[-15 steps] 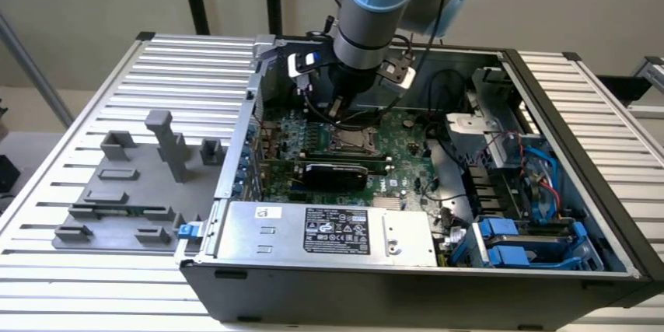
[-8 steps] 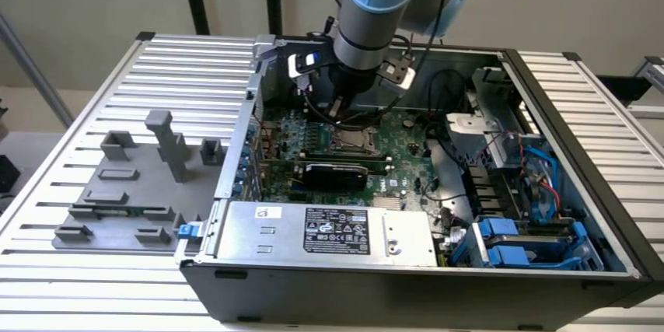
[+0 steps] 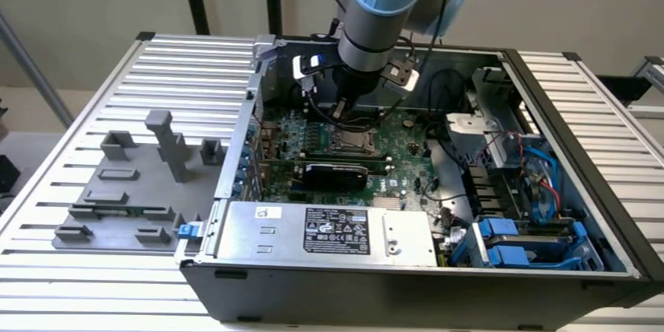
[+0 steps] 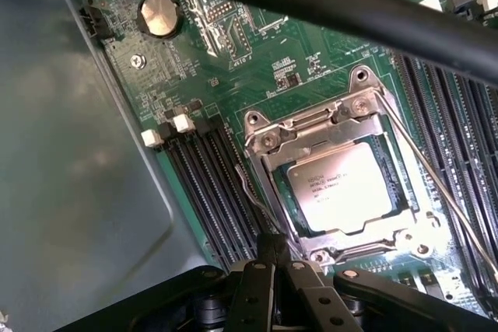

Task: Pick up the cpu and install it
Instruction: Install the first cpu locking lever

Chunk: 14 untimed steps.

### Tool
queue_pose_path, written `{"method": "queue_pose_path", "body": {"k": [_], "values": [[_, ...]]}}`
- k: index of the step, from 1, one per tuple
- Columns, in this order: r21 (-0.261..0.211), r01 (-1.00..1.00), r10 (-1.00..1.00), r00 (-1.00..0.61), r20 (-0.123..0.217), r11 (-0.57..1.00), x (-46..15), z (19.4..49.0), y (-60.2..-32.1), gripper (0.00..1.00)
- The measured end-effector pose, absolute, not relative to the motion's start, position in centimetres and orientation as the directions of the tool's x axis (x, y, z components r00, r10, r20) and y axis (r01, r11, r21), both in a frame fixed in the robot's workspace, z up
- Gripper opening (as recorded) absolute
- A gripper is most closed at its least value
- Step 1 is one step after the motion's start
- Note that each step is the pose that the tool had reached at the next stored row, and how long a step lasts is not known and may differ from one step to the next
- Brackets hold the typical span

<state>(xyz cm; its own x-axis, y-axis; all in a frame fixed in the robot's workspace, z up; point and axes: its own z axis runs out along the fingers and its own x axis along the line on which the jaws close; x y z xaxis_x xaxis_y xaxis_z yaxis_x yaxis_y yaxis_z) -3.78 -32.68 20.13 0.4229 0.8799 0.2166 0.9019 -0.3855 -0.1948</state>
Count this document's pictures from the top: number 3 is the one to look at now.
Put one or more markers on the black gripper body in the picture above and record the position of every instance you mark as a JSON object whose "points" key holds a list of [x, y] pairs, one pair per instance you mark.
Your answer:
{"points": [[357, 83]]}

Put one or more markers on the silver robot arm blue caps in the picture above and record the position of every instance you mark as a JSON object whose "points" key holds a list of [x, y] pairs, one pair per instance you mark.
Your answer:
{"points": [[375, 17]]}

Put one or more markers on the CPU socket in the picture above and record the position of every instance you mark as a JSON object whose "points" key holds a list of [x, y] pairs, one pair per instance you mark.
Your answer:
{"points": [[347, 142]]}

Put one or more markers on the green motherboard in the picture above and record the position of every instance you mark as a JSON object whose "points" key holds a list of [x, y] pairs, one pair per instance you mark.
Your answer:
{"points": [[399, 153]]}

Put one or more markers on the black graphics card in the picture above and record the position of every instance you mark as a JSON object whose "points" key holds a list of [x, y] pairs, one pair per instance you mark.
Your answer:
{"points": [[335, 175]]}

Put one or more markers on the metal drive cage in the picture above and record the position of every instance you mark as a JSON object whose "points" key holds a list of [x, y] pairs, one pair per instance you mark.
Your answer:
{"points": [[483, 133]]}

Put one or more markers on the silver power supply unit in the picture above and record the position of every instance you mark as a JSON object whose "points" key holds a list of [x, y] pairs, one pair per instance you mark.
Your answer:
{"points": [[291, 238]]}

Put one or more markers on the grey parts rack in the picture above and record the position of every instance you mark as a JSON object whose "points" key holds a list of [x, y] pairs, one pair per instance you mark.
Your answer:
{"points": [[140, 176]]}

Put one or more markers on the blue case latch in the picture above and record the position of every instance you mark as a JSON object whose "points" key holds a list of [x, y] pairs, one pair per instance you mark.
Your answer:
{"points": [[188, 231]]}

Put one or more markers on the blue disk bay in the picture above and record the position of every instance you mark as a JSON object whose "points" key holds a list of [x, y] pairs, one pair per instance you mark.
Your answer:
{"points": [[505, 246]]}

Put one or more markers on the green RAM stick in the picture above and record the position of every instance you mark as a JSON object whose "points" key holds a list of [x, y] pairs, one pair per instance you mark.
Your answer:
{"points": [[132, 212]]}

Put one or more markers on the black open PC case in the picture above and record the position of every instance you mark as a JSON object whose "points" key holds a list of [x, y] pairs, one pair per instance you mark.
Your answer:
{"points": [[363, 297]]}

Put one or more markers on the grey metal pole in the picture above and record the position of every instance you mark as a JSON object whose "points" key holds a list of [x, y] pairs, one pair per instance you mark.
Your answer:
{"points": [[31, 67]]}

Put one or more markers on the white black wrist camera box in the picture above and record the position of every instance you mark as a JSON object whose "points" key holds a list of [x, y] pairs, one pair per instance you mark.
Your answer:
{"points": [[305, 65], [401, 75]]}

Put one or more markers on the aluminium frame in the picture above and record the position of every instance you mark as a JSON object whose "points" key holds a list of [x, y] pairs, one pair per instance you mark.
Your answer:
{"points": [[645, 83]]}

